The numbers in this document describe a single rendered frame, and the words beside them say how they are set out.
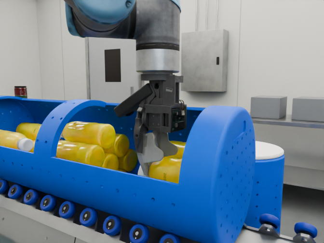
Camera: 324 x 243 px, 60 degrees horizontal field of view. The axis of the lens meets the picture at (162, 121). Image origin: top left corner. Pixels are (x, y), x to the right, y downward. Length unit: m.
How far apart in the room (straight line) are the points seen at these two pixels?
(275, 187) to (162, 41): 0.70
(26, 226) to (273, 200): 0.78
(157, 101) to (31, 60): 5.85
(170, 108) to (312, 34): 3.39
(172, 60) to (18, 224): 0.64
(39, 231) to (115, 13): 0.63
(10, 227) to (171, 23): 0.72
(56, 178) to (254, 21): 3.54
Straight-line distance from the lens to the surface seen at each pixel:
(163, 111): 0.55
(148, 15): 0.56
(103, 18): 0.41
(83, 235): 0.75
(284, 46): 3.86
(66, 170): 0.68
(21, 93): 1.69
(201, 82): 3.89
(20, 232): 0.93
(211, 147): 0.48
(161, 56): 0.55
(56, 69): 6.08
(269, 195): 1.06
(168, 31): 0.56
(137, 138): 0.57
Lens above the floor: 1.28
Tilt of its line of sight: 8 degrees down
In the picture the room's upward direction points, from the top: straight up
